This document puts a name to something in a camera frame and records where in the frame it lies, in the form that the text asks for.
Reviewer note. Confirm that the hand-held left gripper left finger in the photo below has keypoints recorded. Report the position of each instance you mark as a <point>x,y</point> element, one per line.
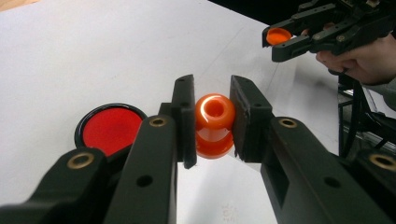
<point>149,174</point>

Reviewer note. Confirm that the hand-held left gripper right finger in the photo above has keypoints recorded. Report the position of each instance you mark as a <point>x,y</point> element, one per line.
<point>299,174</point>

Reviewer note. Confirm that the orange stamp cap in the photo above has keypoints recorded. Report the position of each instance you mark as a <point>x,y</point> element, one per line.
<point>277,36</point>

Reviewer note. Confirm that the round red ink pad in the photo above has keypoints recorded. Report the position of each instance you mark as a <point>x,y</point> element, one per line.
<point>106,130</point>

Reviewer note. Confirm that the white table cover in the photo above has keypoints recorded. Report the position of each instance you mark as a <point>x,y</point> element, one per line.
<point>93,56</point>

